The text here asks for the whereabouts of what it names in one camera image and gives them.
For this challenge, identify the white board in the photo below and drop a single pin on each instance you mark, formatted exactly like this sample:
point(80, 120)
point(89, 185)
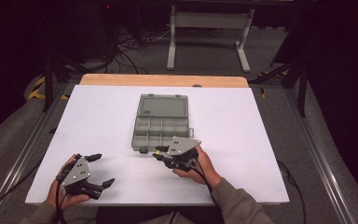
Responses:
point(105, 109)

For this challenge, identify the person's left hand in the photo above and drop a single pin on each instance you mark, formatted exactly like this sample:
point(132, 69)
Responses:
point(71, 201)

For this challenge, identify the black tripod stand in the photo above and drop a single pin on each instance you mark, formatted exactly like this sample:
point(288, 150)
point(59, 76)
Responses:
point(48, 87)

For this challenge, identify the person's legs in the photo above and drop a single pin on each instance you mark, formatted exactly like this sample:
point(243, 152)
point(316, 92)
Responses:
point(130, 216)

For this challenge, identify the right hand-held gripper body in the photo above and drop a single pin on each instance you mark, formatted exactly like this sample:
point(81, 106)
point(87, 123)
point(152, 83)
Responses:
point(181, 146)

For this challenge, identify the aluminium floor rail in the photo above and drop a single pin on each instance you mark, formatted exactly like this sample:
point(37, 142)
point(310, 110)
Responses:
point(320, 168)
point(21, 155)

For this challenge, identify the person's right hand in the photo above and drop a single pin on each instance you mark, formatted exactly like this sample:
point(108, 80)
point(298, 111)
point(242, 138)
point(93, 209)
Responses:
point(205, 168)

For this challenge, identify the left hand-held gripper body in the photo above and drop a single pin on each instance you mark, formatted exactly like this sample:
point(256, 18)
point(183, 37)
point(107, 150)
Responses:
point(77, 174)

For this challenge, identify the black metal stand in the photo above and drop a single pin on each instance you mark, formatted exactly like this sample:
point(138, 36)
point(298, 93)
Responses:
point(302, 93)

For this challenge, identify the grey compartment storage box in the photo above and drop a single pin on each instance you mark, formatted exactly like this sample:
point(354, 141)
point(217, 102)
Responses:
point(161, 124)

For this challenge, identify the yellow black floor tape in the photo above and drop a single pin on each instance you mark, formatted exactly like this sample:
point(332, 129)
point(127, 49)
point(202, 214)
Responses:
point(35, 93)

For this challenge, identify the white metal stand frame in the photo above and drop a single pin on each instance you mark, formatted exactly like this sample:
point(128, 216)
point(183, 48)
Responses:
point(211, 20)

